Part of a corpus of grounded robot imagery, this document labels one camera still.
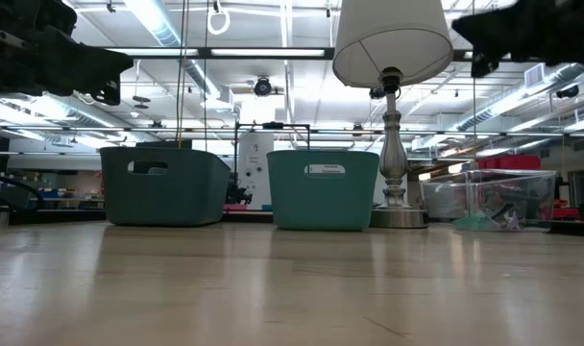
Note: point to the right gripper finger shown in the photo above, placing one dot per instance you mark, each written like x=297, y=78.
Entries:
x=501, y=39
x=498, y=18

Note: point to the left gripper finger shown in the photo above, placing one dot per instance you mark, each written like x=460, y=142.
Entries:
x=85, y=74
x=85, y=53

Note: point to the purple staple remover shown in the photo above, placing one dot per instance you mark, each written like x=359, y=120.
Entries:
x=514, y=223

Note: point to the black ceiling speaker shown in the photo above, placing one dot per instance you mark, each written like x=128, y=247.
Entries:
x=567, y=91

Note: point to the silver table lamp white shade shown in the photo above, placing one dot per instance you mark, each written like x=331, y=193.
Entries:
x=393, y=38

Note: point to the black overhead beam with lights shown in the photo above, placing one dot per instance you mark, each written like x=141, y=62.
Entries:
x=203, y=52

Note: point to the red crate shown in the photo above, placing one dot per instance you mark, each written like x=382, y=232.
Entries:
x=508, y=161

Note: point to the dark teal plastic bin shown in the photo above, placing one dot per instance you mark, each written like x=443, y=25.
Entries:
x=119, y=192

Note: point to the clear plastic container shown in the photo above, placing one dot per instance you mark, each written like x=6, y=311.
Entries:
x=445, y=197

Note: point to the red box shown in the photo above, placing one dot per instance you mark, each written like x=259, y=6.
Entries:
x=566, y=213

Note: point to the teal plastic bin with label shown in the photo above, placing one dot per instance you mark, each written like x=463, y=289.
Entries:
x=340, y=202

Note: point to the silver spiral air duct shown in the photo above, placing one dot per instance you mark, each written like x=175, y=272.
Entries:
x=162, y=29

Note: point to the black ceiling camera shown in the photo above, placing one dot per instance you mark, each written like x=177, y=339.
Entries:
x=262, y=87

